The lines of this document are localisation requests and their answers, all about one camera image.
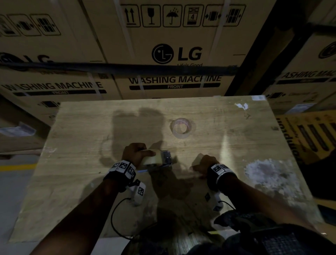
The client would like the person's left hand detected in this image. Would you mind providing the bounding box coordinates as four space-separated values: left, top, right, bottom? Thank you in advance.
121 143 155 167

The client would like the person's left forearm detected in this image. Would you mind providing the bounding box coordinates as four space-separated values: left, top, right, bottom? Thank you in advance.
29 178 120 255

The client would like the black left wrist strap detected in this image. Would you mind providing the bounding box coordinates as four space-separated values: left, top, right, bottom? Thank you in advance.
103 159 138 193

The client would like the silver bracelet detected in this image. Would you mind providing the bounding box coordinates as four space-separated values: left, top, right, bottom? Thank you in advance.
215 170 237 186

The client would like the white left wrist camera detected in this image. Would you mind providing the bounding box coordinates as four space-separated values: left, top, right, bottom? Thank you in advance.
126 180 147 207

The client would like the person's right hand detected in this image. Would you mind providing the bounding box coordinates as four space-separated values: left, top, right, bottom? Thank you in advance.
189 154 220 180

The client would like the white shipping label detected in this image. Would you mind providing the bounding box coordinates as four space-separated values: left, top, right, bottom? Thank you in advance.
285 103 315 115

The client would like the dark metal rack upright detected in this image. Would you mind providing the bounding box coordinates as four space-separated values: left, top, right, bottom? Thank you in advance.
224 0 323 96

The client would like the black right camera cable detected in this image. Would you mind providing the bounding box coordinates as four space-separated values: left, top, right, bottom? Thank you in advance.
220 200 237 211

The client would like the clear plastic document pouch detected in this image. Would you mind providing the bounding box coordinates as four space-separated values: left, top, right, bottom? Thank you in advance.
0 121 37 138

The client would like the blue tape dispenser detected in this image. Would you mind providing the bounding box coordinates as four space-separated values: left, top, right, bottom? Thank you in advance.
136 150 174 174

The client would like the black camera cable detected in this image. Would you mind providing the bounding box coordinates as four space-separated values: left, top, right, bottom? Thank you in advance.
220 200 237 211
110 197 134 241

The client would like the yellow black printed carton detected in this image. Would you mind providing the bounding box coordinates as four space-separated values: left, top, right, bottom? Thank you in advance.
275 110 336 165

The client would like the person's right forearm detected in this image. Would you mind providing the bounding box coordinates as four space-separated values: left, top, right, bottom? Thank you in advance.
218 174 320 234

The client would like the black left camera cable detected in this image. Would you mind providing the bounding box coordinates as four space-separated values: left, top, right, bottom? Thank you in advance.
110 197 134 241

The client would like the black right wrist strap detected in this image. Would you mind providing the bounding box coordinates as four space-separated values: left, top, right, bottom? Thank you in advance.
206 163 237 192

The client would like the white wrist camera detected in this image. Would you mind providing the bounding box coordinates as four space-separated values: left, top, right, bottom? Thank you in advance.
126 180 147 207
204 190 224 213

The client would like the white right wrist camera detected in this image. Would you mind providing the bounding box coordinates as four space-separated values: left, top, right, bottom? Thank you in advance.
204 190 224 213

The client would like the plain brown cardboard box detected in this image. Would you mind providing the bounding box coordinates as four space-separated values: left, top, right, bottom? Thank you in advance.
0 94 52 154

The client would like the black wrist strap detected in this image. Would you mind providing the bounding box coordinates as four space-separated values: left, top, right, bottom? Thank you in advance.
103 159 138 193
206 163 237 192

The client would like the clear tape roll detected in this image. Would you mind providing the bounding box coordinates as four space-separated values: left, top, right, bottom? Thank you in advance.
141 148 163 166

